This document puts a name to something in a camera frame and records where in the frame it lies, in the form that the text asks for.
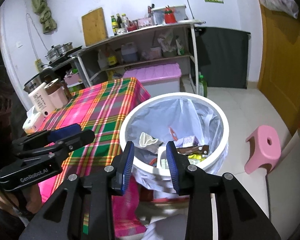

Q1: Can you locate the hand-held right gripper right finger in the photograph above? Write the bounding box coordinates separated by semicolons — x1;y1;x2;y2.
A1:
166;141;282;240

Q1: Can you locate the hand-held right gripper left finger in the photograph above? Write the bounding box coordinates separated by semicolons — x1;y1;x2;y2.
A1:
19;141;135;240

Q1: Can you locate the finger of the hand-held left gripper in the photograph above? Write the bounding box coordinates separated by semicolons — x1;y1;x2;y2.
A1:
11;123;82;152
15;129;96;159

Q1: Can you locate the white blue yogurt cup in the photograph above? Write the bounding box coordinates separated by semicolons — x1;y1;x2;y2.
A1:
157;146;171;172

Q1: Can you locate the yellow snack wrapper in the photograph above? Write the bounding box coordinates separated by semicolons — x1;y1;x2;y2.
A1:
188;154;203;165

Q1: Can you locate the cream paper bag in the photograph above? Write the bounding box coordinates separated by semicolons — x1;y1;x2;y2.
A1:
139;132;163;153

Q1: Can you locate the purple milk carton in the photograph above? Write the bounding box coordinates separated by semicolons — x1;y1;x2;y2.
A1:
182;135;199;147

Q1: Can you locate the white lined waste bin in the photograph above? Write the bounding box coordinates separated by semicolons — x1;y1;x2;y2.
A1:
119;92;229;200

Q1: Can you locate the person's left hand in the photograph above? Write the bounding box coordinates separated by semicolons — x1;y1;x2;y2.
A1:
20;184;43;217

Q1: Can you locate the soft tissue pack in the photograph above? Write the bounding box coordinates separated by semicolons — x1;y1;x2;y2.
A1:
22;105;44;133

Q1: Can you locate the pink jug brown lid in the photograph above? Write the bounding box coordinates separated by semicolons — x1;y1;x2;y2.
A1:
44;78;72;109

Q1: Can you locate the white boxy water warmer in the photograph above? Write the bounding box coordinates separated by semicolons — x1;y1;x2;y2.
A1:
28;82;50;117

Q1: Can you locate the pink green plaid tablecloth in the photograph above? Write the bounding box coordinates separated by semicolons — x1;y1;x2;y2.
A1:
37;77;152;238

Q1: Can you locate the pink plastic basin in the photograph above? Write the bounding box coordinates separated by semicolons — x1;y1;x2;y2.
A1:
64;69;81;85

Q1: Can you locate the steel electric cooker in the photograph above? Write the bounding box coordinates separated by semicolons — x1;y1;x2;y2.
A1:
24;69;55;93

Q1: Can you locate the yellow cooking oil bottle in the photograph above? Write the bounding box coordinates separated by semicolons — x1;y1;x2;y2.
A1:
107;70;123;80

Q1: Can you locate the green floor bottle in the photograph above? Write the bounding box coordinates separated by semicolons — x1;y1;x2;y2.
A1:
197;72;208;97

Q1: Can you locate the yellow-label shelf bottle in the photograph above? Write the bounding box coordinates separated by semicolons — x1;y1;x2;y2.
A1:
107;46;118;67

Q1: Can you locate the pink-lidded storage box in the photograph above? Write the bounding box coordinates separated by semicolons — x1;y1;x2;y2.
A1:
122;63;182;97

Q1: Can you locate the pink plastic stool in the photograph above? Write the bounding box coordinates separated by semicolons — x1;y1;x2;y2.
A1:
244;125;282;175

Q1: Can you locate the blue plastic jug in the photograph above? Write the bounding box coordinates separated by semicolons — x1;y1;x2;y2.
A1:
120;42;138;63

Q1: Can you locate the wooden cutting board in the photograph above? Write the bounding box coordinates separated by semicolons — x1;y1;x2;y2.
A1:
81;7;108;47

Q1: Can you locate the pink shelf container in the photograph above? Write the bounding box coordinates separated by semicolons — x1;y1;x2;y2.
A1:
150;46;162;58

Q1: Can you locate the green hanging cloth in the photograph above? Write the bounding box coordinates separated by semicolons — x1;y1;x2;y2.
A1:
31;0;58;34

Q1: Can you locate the white kitchen shelf unit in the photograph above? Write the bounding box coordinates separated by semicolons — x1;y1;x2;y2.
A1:
70;19;207;93

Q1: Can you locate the crumpled shelf plastic bag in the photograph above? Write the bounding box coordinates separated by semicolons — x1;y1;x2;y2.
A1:
157;30;180;55

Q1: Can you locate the pink rectangular box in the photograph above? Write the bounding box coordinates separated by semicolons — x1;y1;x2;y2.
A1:
137;17;154;28

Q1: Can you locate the yellow wooden door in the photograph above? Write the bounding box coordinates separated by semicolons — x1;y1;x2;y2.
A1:
257;0;300;135

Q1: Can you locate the red water bottle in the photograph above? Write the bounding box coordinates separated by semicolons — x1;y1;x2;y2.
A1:
164;5;177;24

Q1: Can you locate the clear plastic storage container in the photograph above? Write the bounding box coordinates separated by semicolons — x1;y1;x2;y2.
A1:
152;5;188;25

